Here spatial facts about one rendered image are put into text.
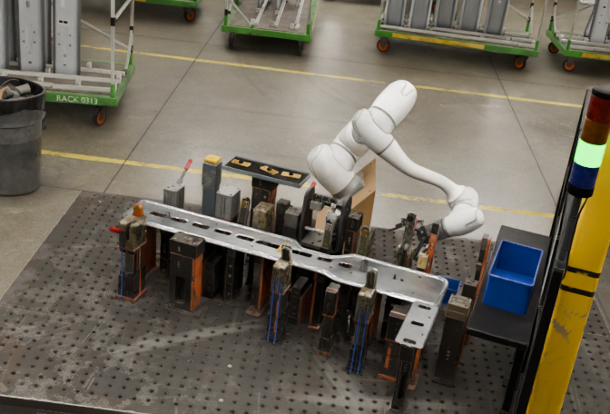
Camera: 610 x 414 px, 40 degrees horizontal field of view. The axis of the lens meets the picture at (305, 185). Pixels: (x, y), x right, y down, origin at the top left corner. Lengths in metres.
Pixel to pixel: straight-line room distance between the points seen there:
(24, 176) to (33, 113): 0.47
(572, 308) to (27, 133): 4.10
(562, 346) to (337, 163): 1.67
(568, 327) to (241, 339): 1.33
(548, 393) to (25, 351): 1.87
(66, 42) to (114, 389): 4.69
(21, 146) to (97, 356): 2.81
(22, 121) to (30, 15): 1.83
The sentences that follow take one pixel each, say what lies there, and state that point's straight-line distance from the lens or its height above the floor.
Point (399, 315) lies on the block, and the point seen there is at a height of 0.98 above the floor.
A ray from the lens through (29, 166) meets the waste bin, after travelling 5.98.
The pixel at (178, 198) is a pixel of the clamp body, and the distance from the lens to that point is 3.71.
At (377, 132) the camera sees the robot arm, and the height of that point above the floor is 1.46.
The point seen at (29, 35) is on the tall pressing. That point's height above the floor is 0.61.
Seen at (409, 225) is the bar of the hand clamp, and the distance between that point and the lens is 3.37.
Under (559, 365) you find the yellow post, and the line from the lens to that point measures 2.75.
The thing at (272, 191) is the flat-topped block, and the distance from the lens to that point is 3.69.
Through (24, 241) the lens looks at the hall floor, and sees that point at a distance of 5.48.
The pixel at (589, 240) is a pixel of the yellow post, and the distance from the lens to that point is 2.54.
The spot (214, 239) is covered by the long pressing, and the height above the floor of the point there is 1.00.
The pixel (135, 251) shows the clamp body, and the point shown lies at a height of 0.93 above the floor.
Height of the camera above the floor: 2.67
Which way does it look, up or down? 25 degrees down
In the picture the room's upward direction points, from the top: 6 degrees clockwise
